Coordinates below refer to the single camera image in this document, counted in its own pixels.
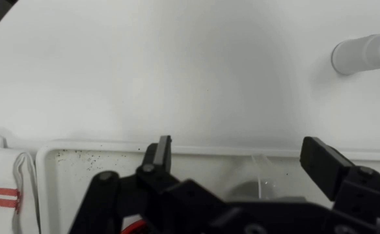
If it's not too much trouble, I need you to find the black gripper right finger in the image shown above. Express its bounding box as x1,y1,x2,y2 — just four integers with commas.
298,135,380,228

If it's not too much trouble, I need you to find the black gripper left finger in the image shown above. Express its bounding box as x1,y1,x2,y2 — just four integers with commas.
68,134,227,234

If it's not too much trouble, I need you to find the red bowl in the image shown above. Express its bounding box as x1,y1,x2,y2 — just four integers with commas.
120,217,151,234

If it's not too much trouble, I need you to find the white plastic tray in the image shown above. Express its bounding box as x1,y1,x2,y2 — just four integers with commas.
35,138,380,234

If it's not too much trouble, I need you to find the small white bottle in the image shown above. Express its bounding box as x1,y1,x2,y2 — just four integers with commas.
330,34,380,78

